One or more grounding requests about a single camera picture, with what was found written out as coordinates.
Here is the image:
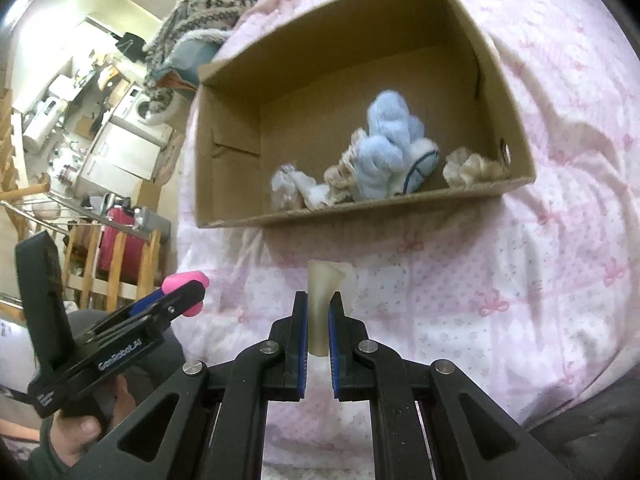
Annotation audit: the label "white sock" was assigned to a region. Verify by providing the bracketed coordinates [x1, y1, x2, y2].
[291, 170, 330, 210]

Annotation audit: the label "clear plastic bag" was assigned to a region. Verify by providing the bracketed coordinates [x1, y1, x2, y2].
[270, 164, 305, 212]

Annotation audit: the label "beige lace scrunchie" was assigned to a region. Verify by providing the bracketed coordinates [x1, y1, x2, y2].
[323, 128, 368, 206]

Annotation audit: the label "light blue fluffy sock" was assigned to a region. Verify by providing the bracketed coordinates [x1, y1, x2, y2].
[352, 90, 439, 200]

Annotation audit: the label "white floral scrunchie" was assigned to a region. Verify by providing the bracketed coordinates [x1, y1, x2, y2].
[442, 146, 510, 188]

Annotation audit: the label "person's left hand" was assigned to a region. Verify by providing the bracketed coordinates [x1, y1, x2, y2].
[50, 375, 136, 467]

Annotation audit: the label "wooden stair railing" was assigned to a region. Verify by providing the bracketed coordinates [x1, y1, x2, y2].
[1, 168, 162, 312]

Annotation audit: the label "red suitcase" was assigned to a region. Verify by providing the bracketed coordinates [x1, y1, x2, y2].
[96, 206, 151, 286]

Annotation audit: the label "white kitchen cabinets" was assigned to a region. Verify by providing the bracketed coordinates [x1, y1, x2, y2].
[73, 122, 160, 197]

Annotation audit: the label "white washing machine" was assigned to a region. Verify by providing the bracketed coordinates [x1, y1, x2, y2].
[110, 84, 172, 150]

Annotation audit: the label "pink patterned quilt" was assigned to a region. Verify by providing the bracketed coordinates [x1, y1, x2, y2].
[174, 0, 639, 479]

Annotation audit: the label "open brown cardboard box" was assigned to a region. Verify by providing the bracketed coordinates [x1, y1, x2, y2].
[193, 0, 536, 228]

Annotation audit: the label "grey fur-trimmed jacket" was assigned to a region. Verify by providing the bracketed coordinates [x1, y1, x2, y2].
[150, 28, 231, 96]

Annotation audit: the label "brown patterned knit blanket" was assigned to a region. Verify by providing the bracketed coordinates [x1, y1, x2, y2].
[143, 0, 259, 118]

